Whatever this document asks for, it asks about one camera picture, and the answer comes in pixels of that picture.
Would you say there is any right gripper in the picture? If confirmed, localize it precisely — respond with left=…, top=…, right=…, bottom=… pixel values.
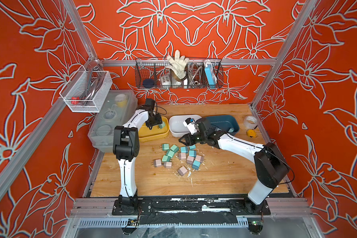
left=177, top=132, right=207, bottom=147

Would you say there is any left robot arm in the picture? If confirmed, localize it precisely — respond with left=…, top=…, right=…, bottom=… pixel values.
left=113, top=98, right=162, bottom=211

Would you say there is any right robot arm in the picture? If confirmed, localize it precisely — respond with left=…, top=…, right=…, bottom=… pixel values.
left=179, top=118, right=292, bottom=214

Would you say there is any yellow storage box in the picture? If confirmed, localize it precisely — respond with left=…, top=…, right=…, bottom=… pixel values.
left=138, top=116, right=170, bottom=142

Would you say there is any white storage box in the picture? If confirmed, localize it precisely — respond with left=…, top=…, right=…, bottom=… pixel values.
left=169, top=115, right=201, bottom=138

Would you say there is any dark blue storage box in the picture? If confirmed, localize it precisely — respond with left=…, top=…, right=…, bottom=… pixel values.
left=205, top=115, right=240, bottom=136

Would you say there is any light blue box in basket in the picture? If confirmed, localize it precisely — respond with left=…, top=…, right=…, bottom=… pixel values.
left=203, top=59, right=217, bottom=88

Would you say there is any pink plug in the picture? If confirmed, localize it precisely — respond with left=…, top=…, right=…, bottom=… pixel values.
left=164, top=161, right=173, bottom=169
left=153, top=159, right=163, bottom=168
left=177, top=166, right=188, bottom=177
left=186, top=156, right=195, bottom=165
left=195, top=155, right=204, bottom=163
left=178, top=152, right=186, bottom=161

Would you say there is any white power strip in basket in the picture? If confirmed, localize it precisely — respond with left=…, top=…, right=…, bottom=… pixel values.
left=159, top=73, right=172, bottom=88

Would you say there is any clear plastic lidded container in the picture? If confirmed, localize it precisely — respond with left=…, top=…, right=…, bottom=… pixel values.
left=88, top=90, right=138, bottom=153

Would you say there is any yellow tape measure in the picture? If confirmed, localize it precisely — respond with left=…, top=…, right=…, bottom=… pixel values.
left=246, top=129, right=257, bottom=138

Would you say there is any clear tape roll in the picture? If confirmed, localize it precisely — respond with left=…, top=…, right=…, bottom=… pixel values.
left=244, top=115, right=258, bottom=130

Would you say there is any white rubber glove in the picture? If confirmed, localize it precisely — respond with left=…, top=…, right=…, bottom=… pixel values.
left=166, top=50, right=189, bottom=80

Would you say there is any red object in basket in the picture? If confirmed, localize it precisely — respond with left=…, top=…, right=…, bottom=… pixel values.
left=70, top=97, right=80, bottom=105

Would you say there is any black wire basket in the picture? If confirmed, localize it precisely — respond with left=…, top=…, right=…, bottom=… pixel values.
left=134, top=57, right=225, bottom=89

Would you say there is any white wire basket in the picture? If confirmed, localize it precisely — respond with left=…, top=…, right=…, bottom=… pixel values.
left=59, top=66, right=112, bottom=113

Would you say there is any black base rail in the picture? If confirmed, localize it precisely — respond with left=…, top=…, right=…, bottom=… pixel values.
left=111, top=196, right=271, bottom=226

